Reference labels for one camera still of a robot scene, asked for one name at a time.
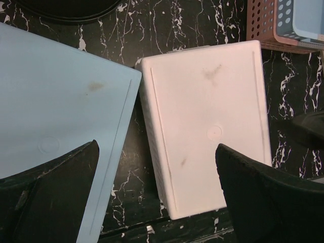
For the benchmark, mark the dark blue perforated basket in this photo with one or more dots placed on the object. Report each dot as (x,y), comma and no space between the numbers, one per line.
(300,20)

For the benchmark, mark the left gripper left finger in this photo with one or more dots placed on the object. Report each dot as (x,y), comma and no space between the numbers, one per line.
(47,203)

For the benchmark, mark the white perforated basket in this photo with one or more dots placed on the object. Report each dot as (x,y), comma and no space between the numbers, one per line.
(192,101)

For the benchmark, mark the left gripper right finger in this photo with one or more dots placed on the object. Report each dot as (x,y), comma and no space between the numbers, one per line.
(266,204)

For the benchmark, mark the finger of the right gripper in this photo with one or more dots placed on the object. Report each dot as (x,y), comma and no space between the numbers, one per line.
(305,129)

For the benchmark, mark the large black plastic bucket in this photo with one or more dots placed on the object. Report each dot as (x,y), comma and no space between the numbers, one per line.
(69,11)

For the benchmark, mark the pink perforated basket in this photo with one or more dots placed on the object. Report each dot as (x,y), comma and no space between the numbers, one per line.
(261,26)

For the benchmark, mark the light blue perforated basket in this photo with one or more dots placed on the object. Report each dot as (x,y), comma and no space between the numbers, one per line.
(55,98)

